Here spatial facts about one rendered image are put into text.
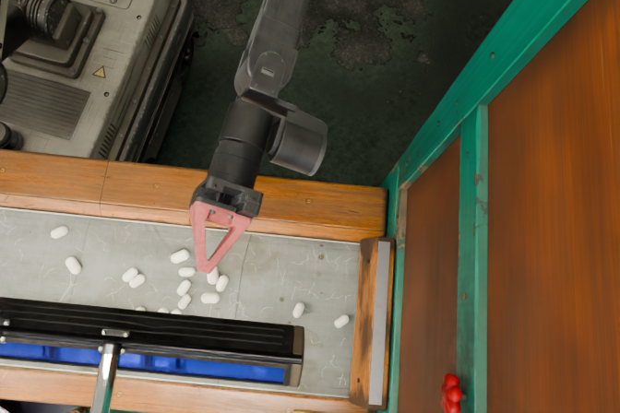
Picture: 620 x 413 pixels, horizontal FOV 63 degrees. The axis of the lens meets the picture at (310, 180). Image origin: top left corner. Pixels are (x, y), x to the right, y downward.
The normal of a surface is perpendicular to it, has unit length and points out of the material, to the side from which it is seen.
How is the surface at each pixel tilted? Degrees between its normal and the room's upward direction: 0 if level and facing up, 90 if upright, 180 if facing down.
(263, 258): 0
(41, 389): 0
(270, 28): 17
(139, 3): 0
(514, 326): 90
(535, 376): 90
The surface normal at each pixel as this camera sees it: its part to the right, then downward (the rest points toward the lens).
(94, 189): 0.04, -0.25
